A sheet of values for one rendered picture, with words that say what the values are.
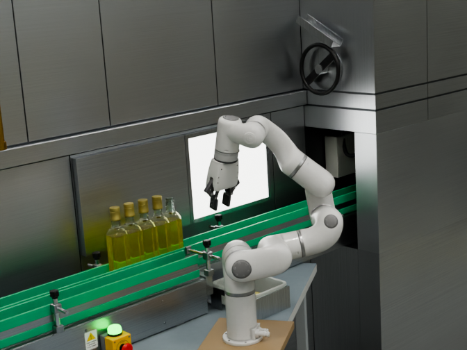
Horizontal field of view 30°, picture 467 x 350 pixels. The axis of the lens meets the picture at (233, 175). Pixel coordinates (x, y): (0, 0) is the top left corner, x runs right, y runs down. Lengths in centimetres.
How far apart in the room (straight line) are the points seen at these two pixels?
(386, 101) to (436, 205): 60
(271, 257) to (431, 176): 138
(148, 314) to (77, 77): 81
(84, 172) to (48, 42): 44
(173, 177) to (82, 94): 48
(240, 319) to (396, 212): 114
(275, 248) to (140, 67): 90
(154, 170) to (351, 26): 97
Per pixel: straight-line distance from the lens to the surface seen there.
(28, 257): 292
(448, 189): 392
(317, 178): 264
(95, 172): 297
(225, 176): 270
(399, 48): 353
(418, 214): 375
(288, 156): 264
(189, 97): 323
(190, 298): 296
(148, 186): 311
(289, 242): 264
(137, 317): 284
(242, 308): 268
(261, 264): 256
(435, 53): 374
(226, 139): 264
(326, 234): 263
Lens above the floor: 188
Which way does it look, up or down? 13 degrees down
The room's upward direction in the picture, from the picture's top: 4 degrees counter-clockwise
